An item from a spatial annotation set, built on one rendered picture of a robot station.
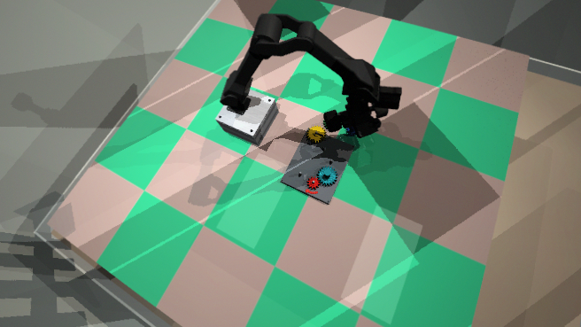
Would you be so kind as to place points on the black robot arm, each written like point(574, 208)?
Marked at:
point(361, 82)

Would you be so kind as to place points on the red gear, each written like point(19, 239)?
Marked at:
point(313, 185)

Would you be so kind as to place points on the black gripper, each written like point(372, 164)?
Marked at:
point(334, 120)

